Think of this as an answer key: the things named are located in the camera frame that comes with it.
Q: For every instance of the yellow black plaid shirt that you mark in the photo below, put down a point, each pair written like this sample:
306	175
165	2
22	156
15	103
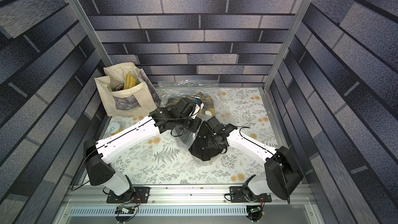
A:
206	99

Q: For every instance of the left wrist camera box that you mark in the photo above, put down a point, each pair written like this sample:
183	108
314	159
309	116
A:
198	107

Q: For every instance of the yellow snack packet in tote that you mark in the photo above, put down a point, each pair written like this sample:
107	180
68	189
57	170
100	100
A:
130	81

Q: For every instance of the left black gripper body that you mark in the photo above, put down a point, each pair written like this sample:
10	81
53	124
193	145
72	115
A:
192	124

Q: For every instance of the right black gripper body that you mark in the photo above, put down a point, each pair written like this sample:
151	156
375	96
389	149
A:
203	135

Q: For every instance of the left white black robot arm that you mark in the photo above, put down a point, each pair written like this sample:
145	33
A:
101	154

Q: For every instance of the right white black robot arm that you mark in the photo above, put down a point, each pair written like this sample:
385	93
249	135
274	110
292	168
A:
281	171

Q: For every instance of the small circuit board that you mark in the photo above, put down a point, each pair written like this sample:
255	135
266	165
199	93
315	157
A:
124	210
254	213

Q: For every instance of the right small circuit board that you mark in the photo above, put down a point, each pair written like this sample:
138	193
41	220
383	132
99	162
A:
254	213

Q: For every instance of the floral patterned table cloth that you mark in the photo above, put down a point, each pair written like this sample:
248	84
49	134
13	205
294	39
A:
159	159

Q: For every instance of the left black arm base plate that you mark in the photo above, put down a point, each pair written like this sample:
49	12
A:
138	195

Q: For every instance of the black tray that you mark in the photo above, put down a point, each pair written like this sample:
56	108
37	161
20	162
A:
198	148

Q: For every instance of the aluminium front rail frame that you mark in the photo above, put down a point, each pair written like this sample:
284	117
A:
187	204

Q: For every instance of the clear plastic vacuum bag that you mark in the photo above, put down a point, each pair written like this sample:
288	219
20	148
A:
214	99

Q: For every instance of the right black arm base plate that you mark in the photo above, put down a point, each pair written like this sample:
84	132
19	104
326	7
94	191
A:
237	195

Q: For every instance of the left small circuit board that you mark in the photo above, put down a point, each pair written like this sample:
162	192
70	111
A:
124	210

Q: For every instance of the beige canvas tote bag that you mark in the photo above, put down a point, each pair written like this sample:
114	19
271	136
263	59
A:
137	101

